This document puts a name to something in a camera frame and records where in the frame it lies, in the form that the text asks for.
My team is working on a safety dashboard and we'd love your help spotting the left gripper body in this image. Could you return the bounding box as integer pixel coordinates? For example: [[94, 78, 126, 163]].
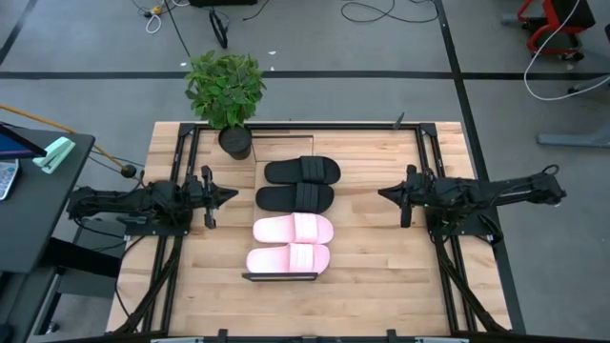
[[185, 165, 220, 230]]

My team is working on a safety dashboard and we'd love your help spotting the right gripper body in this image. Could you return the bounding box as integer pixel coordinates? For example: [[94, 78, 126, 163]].
[[397, 165, 436, 229]]

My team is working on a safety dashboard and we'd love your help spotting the black rubber slide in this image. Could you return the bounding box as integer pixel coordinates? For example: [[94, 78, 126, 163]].
[[264, 155, 342, 186], [254, 183, 336, 214]]

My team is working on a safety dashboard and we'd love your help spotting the pink rubber slide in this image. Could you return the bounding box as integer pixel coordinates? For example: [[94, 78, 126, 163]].
[[245, 242, 332, 275], [252, 212, 335, 245]]

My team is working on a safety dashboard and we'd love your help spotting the potted green plant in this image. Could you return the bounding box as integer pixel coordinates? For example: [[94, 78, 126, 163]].
[[184, 50, 267, 161]]

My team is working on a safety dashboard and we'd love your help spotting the black desk support beam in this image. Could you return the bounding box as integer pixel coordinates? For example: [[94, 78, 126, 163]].
[[40, 236, 121, 278]]

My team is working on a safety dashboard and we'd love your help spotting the mint green stapler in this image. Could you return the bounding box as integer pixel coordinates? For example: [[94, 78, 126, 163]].
[[31, 136, 77, 175]]

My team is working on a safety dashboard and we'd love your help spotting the grey desk foot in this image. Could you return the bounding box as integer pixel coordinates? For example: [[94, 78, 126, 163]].
[[566, 73, 610, 96], [537, 126, 610, 149]]

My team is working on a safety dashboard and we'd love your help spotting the black side desk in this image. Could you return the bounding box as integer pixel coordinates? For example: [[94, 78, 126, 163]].
[[0, 124, 96, 275]]

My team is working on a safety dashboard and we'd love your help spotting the yellow rod with black knob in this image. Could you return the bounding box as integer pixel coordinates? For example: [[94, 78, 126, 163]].
[[0, 103, 137, 180]]

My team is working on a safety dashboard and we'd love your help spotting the dark tablet screen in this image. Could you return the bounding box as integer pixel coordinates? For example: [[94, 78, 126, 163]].
[[0, 122, 48, 161]]

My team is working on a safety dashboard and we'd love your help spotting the grey calculator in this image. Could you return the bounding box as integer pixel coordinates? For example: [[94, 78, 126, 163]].
[[0, 159, 20, 201]]

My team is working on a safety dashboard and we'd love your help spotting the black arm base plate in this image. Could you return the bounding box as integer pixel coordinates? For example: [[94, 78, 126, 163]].
[[423, 198, 501, 238], [124, 216, 192, 237]]

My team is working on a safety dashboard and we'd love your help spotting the wooden shelf with black frame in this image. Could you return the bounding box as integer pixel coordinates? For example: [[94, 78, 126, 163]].
[[241, 134, 319, 283]]

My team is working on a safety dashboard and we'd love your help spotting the black aluminium table frame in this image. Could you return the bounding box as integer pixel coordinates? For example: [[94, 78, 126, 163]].
[[113, 121, 514, 343]]

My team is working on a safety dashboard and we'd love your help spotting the black cable bundle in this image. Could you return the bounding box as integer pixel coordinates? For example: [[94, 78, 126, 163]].
[[436, 235, 506, 334], [116, 235, 185, 334]]

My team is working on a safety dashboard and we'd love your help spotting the long white cable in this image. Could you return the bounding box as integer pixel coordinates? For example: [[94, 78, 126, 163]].
[[522, 0, 610, 102]]

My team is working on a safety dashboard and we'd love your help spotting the black strap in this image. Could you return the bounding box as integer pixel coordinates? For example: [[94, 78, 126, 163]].
[[208, 8, 230, 50]]

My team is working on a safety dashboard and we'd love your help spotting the thin black floor cable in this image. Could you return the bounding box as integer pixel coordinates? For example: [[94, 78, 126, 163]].
[[163, 0, 193, 59]]

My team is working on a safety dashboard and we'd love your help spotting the coiled white cable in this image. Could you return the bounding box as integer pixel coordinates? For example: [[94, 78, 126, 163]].
[[144, 12, 164, 35]]

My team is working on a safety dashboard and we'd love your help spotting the red frame stool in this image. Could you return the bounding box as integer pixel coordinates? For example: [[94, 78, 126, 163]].
[[500, 0, 597, 62]]

